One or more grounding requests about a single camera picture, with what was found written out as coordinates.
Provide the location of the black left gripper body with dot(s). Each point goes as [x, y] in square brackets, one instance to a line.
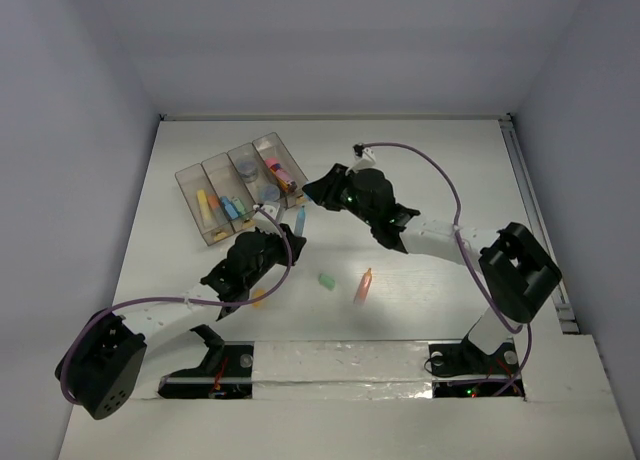
[288, 241]

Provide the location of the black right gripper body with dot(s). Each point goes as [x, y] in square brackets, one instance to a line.
[364, 215]

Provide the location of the blue highlighter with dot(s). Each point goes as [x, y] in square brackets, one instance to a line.
[228, 207]
[300, 222]

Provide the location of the green capped highlighter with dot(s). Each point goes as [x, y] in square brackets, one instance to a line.
[239, 206]

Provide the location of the green highlighter cap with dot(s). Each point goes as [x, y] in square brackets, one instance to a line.
[326, 281]

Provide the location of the pink capped pen tube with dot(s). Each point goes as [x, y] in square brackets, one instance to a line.
[283, 177]

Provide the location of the clear paperclip jar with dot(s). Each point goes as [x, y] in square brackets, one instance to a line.
[269, 193]
[247, 169]

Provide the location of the yellow highlighter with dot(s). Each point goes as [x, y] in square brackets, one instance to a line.
[204, 208]

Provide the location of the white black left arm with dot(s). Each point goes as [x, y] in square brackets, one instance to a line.
[101, 368]

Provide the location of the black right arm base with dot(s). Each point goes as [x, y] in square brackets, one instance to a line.
[462, 358]

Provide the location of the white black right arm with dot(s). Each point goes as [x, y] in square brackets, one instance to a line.
[513, 268]

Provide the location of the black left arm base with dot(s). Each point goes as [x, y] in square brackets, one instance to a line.
[223, 363]

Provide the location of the smoky clear drawer organizer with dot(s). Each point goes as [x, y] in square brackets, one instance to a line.
[219, 176]

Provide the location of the orange highlighter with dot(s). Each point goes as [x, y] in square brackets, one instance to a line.
[363, 287]

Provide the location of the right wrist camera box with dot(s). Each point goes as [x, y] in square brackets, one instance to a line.
[363, 157]

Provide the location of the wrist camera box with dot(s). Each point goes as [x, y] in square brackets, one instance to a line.
[268, 213]
[363, 157]

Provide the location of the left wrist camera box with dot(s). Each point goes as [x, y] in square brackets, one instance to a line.
[268, 213]

